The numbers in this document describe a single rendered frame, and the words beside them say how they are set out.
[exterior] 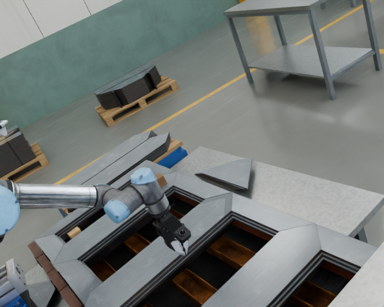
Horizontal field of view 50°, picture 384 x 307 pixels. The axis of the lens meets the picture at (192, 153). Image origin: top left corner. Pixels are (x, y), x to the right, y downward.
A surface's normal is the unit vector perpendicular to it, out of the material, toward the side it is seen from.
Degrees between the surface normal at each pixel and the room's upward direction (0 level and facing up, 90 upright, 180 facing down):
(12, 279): 90
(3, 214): 86
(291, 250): 0
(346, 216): 0
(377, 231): 0
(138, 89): 90
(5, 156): 90
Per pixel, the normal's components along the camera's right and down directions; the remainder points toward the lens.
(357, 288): -0.37, -0.82
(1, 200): 0.66, 0.00
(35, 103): 0.43, 0.26
